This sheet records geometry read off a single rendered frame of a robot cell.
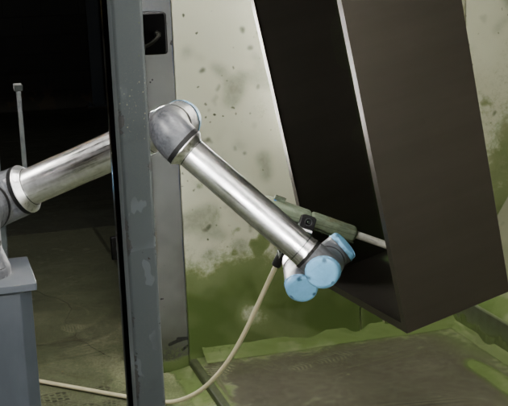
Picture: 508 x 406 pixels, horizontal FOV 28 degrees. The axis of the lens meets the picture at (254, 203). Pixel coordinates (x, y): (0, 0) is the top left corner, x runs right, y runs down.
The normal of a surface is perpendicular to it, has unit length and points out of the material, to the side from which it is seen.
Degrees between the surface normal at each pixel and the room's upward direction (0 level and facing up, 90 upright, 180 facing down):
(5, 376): 90
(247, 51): 90
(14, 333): 90
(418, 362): 0
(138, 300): 90
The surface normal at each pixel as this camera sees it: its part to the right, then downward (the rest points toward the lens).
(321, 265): -0.14, 0.27
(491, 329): -0.96, 0.10
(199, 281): 0.29, 0.19
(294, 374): -0.04, -0.98
